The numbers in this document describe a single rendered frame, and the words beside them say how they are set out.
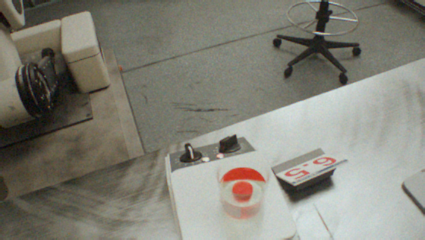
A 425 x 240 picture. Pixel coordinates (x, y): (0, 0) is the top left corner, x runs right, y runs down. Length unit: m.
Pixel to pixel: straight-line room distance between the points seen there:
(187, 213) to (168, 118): 1.31
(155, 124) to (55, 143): 0.60
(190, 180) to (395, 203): 0.30
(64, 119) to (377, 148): 1.03
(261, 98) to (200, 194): 1.37
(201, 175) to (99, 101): 0.94
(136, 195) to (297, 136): 0.27
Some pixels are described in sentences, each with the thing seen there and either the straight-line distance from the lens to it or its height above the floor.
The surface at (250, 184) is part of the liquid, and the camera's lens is 0.33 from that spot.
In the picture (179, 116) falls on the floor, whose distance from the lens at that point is 1.65.
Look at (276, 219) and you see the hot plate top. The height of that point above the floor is 0.84.
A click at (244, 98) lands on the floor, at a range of 1.72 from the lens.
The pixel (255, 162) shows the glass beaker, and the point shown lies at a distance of 0.33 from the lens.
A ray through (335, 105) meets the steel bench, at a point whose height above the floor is 0.75.
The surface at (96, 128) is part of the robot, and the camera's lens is 1.19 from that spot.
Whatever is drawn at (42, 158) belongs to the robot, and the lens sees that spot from 1.19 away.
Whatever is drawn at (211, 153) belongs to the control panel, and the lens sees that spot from 0.46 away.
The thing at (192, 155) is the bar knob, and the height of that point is 0.81.
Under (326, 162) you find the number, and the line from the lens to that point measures 0.49.
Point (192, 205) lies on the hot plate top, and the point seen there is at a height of 0.84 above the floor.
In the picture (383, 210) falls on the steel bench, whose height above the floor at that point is 0.75.
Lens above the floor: 1.16
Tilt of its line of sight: 46 degrees down
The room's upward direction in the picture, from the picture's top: 6 degrees counter-clockwise
